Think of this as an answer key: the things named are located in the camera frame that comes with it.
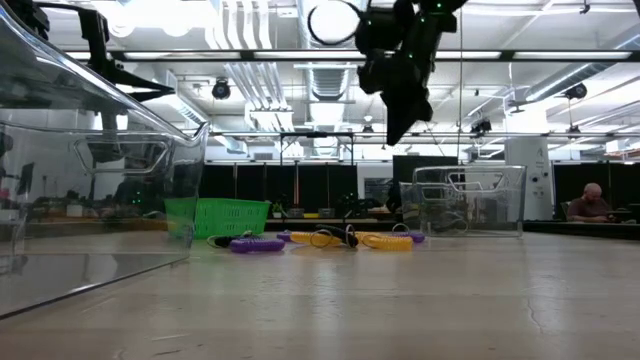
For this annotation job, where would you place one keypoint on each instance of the white cylindrical column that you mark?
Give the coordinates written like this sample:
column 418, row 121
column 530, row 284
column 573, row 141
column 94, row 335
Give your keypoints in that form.
column 540, row 190

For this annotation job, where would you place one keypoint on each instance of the black screen panel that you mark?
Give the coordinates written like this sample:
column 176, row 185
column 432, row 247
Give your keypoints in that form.
column 415, row 167

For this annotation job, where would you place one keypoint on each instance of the green plastic basket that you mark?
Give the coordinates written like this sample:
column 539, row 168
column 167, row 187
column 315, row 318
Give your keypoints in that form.
column 230, row 217

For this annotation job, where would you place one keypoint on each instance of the person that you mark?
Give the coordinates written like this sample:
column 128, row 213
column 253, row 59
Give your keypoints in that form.
column 590, row 205

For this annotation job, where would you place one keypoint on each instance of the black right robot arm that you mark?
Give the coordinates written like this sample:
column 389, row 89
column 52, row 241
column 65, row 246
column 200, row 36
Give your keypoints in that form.
column 430, row 25

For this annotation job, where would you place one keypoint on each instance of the black partition wall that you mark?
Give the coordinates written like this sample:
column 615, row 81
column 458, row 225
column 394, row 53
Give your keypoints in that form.
column 565, row 185
column 310, row 185

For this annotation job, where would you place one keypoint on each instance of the black hanging dome camera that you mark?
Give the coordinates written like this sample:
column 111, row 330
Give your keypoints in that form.
column 576, row 91
column 221, row 90

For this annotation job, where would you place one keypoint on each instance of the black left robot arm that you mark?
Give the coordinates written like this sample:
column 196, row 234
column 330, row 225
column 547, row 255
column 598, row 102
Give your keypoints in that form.
column 30, row 17

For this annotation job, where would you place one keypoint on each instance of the clear plastic bin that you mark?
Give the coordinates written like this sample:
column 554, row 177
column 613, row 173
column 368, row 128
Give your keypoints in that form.
column 500, row 210
column 100, row 200

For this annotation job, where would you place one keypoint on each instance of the small green potted plant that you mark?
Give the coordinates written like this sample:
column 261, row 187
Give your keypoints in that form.
column 276, row 209

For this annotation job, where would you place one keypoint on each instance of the black overhead light bar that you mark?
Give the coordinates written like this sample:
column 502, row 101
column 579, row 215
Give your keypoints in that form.
column 505, row 56

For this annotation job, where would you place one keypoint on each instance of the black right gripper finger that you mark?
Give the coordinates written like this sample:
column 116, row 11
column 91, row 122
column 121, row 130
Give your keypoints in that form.
column 407, row 122
column 394, row 125

